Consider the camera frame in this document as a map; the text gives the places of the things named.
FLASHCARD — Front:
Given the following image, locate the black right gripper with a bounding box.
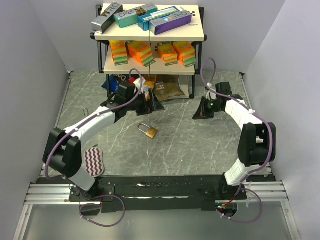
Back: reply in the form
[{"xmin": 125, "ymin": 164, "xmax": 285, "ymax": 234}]
[{"xmin": 193, "ymin": 96, "xmax": 223, "ymax": 120}]

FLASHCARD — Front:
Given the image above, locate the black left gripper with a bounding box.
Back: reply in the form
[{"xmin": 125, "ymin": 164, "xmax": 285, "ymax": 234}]
[{"xmin": 125, "ymin": 88, "xmax": 165, "ymax": 116}]

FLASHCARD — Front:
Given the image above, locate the small brass padlock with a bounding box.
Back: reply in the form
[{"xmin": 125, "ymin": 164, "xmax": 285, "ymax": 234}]
[{"xmin": 83, "ymin": 108, "xmax": 90, "ymax": 117}]

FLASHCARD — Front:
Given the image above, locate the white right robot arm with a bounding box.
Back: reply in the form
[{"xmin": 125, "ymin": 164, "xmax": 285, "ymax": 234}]
[{"xmin": 193, "ymin": 82, "xmax": 276, "ymax": 199}]

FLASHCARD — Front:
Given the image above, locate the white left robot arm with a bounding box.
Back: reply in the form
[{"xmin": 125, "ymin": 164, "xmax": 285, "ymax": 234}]
[{"xmin": 42, "ymin": 77, "xmax": 164, "ymax": 201}]

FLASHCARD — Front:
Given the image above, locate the brown paper snack bag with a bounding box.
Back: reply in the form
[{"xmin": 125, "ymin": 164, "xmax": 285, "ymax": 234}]
[{"xmin": 153, "ymin": 75, "xmax": 185, "ymax": 102}]

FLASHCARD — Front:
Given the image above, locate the large brass padlock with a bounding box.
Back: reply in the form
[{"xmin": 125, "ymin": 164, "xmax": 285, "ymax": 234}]
[{"xmin": 137, "ymin": 123, "xmax": 158, "ymax": 139}]

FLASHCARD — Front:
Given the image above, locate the blue Doritos chip bag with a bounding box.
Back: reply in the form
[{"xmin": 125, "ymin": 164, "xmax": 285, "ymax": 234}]
[{"xmin": 101, "ymin": 74, "xmax": 130, "ymax": 97}]

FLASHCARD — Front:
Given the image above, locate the sponge pack centre right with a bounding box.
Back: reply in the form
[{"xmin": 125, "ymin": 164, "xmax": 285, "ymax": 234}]
[{"xmin": 157, "ymin": 41, "xmax": 178, "ymax": 66}]

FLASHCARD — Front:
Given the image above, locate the sponge pack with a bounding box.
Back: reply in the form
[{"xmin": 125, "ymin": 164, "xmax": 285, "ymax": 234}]
[
  {"xmin": 172, "ymin": 41, "xmax": 196, "ymax": 68},
  {"xmin": 125, "ymin": 41, "xmax": 156, "ymax": 67},
  {"xmin": 157, "ymin": 41, "xmax": 178, "ymax": 66},
  {"xmin": 109, "ymin": 40, "xmax": 128, "ymax": 66}
]

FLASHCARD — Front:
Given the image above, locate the sponge pack centre left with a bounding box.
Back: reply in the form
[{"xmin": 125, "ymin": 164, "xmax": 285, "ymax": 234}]
[{"xmin": 125, "ymin": 41, "xmax": 156, "ymax": 67}]

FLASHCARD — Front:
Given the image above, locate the sponge pack far right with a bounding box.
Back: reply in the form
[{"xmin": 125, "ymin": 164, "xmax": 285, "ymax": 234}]
[{"xmin": 172, "ymin": 41, "xmax": 196, "ymax": 68}]

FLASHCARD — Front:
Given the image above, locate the beige black shelf rack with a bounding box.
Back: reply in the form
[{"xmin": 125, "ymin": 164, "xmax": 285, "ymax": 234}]
[{"xmin": 89, "ymin": 3, "xmax": 208, "ymax": 100}]

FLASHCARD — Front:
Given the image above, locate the sponge pack far left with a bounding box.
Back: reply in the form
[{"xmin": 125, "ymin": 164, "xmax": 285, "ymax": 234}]
[{"xmin": 109, "ymin": 40, "xmax": 128, "ymax": 66}]

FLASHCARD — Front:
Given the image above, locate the purple striped sponge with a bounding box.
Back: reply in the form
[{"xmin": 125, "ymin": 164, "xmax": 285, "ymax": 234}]
[{"xmin": 84, "ymin": 147, "xmax": 105, "ymax": 178}]

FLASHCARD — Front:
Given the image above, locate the blue teal box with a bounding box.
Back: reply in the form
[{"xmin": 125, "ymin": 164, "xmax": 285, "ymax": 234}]
[{"xmin": 137, "ymin": 6, "xmax": 181, "ymax": 31}]

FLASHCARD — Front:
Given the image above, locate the purple RiO box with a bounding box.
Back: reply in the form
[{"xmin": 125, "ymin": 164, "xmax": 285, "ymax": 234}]
[{"xmin": 149, "ymin": 10, "xmax": 193, "ymax": 36}]

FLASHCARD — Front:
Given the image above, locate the teal RiO box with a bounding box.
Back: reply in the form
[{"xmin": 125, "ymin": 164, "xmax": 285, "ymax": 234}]
[{"xmin": 114, "ymin": 3, "xmax": 158, "ymax": 28}]

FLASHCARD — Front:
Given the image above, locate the silver RiO box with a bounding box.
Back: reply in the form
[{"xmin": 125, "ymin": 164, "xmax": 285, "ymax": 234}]
[{"xmin": 91, "ymin": 2, "xmax": 123, "ymax": 33}]

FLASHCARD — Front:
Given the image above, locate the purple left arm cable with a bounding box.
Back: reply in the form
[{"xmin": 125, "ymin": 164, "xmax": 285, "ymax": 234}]
[{"xmin": 43, "ymin": 68, "xmax": 146, "ymax": 227}]

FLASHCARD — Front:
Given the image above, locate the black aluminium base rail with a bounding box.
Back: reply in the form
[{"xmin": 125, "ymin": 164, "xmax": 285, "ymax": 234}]
[{"xmin": 24, "ymin": 175, "xmax": 289, "ymax": 213}]

